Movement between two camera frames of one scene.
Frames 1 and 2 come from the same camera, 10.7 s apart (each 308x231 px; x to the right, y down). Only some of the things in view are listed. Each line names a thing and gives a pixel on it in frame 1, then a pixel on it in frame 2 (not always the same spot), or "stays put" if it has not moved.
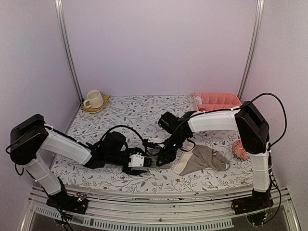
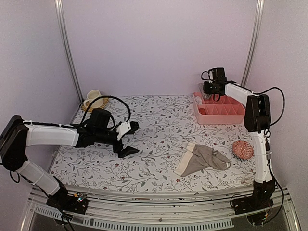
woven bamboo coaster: [93, 110] stays put
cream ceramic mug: [94, 99] stays put
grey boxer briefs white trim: [153, 151] → [205, 96]
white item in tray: [198, 100] stays put
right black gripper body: [178, 141] → [211, 89]
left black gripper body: [130, 172] → [102, 135]
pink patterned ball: [239, 150] stays put
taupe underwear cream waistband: [200, 157] stays put
